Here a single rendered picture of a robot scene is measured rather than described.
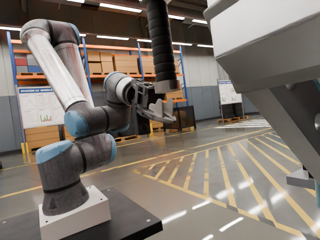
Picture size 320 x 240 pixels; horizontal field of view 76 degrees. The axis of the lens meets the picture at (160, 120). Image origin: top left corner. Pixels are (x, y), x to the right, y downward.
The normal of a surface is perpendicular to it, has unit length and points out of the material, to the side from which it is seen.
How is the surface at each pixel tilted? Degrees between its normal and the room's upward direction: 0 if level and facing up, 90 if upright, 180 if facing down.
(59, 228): 90
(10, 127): 90
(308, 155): 135
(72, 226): 90
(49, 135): 90
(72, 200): 70
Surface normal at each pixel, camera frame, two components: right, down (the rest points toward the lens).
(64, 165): 0.70, -0.08
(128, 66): 0.49, -0.05
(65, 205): 0.34, -0.35
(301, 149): -0.51, 0.79
